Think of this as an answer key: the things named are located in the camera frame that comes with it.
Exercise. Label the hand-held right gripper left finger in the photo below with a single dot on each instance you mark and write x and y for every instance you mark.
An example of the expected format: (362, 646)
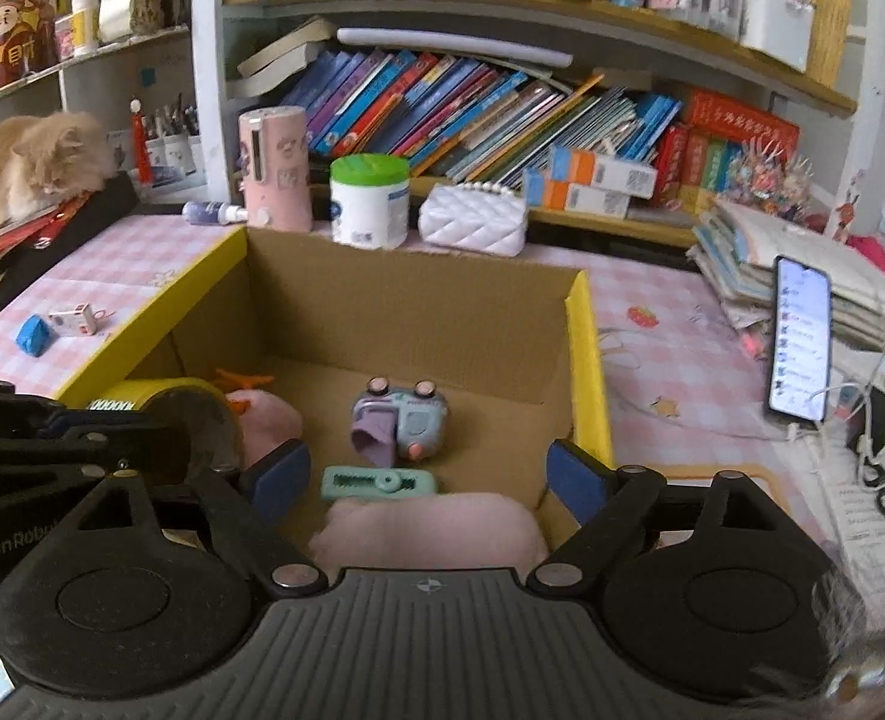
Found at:
(281, 476)

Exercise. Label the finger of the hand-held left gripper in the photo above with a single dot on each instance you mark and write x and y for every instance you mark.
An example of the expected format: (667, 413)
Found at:
(127, 431)
(7, 394)

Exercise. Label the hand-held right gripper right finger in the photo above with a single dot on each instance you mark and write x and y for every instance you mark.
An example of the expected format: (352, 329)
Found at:
(573, 480)

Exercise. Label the yellow tape roll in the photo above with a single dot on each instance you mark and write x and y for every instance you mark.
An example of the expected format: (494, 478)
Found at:
(165, 394)

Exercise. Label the pink plush chick toy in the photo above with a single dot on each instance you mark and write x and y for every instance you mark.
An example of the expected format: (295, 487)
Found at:
(266, 420)

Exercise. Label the teal plastic clip tool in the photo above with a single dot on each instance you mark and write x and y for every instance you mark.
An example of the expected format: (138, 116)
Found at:
(375, 484)

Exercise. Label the grey-blue toy camera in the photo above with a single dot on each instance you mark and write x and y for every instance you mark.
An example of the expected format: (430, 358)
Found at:
(405, 420)

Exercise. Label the cardboard box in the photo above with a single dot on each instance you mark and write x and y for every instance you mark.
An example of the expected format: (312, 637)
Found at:
(412, 315)

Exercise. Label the blue pencil sharpener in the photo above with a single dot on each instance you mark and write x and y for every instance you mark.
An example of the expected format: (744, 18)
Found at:
(33, 334)

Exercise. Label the small white gadget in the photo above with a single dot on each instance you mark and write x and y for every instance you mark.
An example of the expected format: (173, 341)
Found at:
(75, 319)

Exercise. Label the pink checked tablecloth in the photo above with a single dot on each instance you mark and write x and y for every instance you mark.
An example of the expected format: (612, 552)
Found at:
(667, 360)

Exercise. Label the red folder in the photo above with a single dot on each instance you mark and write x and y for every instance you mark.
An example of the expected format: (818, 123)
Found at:
(30, 229)

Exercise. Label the black box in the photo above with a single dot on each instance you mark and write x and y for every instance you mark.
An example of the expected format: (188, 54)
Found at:
(75, 240)

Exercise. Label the small blue spray bottle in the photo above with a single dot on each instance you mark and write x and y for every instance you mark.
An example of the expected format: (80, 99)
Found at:
(213, 214)

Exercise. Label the orange cat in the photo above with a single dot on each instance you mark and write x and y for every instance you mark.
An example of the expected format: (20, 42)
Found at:
(30, 157)

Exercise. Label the smartphone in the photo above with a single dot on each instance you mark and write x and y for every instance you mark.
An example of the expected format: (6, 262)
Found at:
(801, 337)

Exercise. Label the white quilted purse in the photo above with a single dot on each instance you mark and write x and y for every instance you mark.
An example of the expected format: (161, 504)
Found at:
(472, 223)

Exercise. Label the white pencil cups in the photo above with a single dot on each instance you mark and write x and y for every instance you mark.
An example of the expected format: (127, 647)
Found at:
(176, 154)

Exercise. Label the red hanging ornament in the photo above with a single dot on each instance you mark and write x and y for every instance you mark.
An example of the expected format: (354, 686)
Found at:
(142, 146)

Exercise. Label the orange and white box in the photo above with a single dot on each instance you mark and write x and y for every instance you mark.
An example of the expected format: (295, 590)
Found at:
(600, 171)
(577, 196)

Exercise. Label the white canister green lid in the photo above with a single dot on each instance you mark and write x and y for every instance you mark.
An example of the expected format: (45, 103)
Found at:
(371, 202)

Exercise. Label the stack of paper booklets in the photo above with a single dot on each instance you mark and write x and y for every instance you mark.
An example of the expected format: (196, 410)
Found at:
(787, 277)

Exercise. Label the pink cylindrical humidifier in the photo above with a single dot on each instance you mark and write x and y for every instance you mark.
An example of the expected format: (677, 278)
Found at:
(273, 169)

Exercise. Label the printed paper sheet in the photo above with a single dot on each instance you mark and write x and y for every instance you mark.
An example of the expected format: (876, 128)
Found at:
(870, 540)

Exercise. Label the white wooden bookshelf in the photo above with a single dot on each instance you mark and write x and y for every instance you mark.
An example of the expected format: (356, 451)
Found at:
(206, 90)

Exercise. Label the red-robed figurine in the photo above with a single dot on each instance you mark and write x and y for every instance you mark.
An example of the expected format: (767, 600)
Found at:
(15, 34)

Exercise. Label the colourful sparkly ornament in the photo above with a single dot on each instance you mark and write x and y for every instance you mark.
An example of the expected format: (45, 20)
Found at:
(772, 176)

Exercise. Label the thick paperback book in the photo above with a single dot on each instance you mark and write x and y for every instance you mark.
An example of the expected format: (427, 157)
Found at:
(270, 82)
(288, 45)

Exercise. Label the row of colourful books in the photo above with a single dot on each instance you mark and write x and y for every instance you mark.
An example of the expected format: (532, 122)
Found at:
(472, 112)

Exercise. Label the red boxed book set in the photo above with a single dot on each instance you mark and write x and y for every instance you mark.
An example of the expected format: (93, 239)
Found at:
(727, 127)

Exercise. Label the white paper roll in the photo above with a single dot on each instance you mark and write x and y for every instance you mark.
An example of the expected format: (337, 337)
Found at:
(450, 49)

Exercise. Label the white pen holder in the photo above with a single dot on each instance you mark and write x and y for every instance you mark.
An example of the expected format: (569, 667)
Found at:
(776, 26)

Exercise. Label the woven straw basket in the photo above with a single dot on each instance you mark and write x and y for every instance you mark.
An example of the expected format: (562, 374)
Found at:
(832, 7)

